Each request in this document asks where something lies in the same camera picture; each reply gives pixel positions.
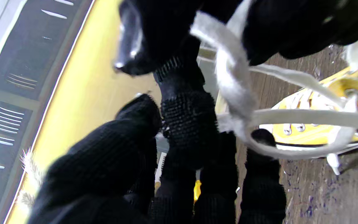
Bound white shoelace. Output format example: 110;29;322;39
190;0;358;176

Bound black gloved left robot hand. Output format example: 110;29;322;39
27;59;287;224

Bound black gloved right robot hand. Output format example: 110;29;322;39
114;0;358;77

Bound yellow canvas sneaker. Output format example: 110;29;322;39
260;51;358;157

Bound pale pampas grass plumes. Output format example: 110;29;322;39
16;148;44;209

